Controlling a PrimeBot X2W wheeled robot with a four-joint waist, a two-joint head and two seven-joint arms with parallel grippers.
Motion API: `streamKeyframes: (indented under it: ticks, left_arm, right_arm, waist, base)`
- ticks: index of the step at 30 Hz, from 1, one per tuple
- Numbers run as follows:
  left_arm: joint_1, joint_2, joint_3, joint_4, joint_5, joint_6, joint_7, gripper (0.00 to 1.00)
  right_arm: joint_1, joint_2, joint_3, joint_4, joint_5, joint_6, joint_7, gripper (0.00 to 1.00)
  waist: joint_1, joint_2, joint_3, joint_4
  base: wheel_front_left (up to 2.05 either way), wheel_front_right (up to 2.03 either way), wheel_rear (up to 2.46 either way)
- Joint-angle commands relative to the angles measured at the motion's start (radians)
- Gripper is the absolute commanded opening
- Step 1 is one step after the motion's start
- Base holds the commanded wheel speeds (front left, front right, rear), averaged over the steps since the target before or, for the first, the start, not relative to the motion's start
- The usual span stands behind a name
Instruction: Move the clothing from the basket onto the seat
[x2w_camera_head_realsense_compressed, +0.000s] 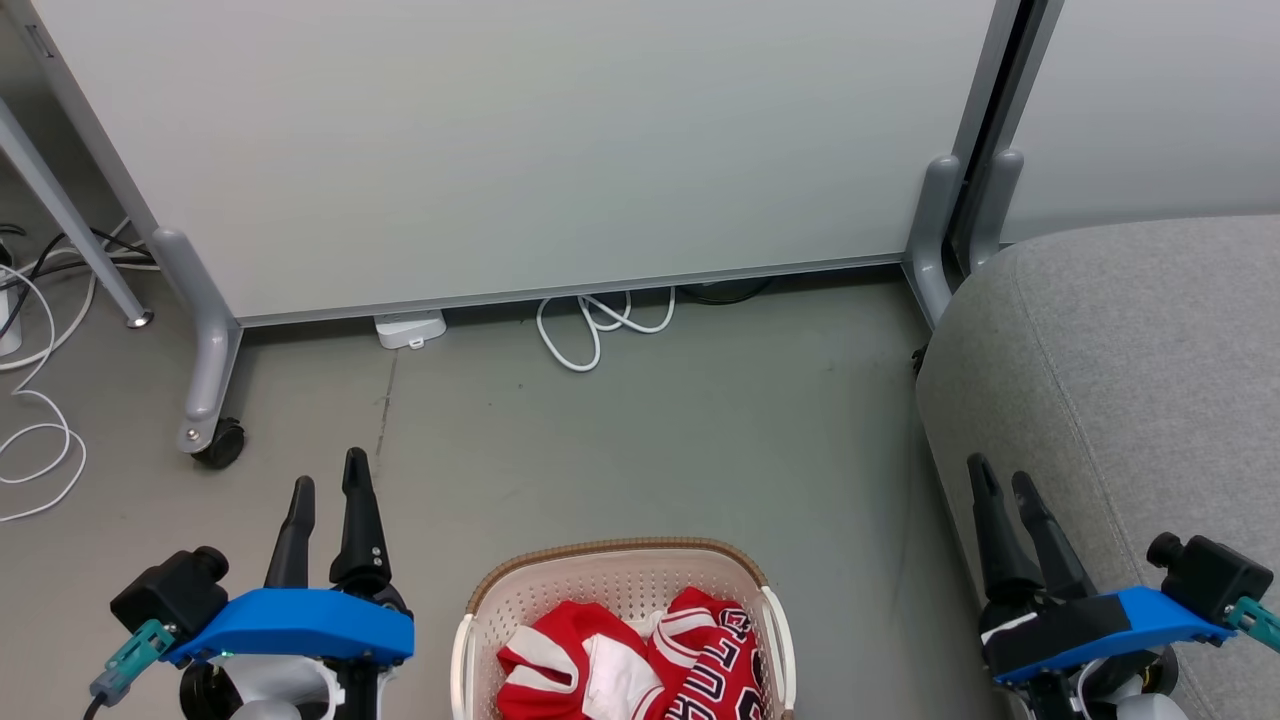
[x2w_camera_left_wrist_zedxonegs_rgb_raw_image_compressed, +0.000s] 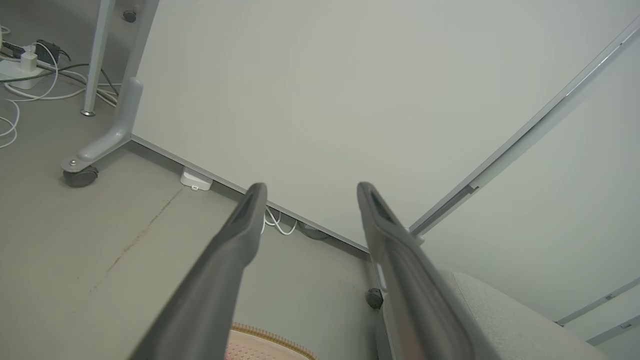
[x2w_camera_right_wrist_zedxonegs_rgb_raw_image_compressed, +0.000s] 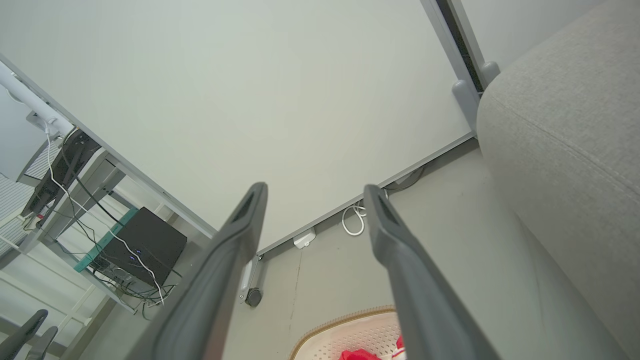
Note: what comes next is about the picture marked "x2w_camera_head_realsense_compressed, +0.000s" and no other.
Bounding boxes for right arm cable teal plug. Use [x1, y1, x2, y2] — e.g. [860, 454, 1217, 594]
[1228, 597, 1280, 653]

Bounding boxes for black cable under partition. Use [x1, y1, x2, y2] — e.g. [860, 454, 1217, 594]
[680, 278, 776, 306]

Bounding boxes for left arm cable teal plug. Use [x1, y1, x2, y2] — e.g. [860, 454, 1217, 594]
[85, 618, 177, 720]

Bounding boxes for cream perforated laundry basket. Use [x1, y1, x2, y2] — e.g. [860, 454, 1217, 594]
[450, 538, 798, 720]

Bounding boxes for grey metal table leg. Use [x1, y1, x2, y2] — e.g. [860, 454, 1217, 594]
[0, 95, 156, 331]

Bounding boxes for looped white cable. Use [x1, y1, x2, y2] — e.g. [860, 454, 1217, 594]
[536, 288, 677, 373]

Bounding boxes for red jersey with lettering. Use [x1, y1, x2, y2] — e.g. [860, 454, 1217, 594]
[648, 588, 773, 720]

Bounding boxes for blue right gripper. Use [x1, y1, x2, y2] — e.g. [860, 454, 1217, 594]
[966, 453, 1237, 693]

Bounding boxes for black floor cables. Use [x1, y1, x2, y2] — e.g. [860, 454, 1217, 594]
[0, 225, 157, 341]

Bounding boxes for white power adapter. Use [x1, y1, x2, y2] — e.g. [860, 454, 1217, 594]
[374, 310, 448, 351]

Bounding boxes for wide white partition panel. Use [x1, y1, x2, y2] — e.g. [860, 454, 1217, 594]
[0, 0, 1023, 456]

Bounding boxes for arm cable teal plug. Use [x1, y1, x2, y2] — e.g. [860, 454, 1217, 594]
[1228, 597, 1280, 653]
[85, 618, 177, 720]

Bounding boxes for black caster wheel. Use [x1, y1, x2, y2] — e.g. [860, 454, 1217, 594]
[192, 418, 247, 471]

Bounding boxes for red shorts with white trim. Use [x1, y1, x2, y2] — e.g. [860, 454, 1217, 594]
[497, 600, 666, 720]

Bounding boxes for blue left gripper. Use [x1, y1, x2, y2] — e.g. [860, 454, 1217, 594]
[160, 447, 416, 720]

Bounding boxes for long thin white cable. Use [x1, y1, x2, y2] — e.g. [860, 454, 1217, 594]
[0, 262, 101, 524]

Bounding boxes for grey fabric sofa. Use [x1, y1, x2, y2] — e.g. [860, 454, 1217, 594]
[915, 215, 1280, 720]

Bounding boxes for narrow white partition panel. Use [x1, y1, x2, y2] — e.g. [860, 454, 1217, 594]
[965, 0, 1280, 273]

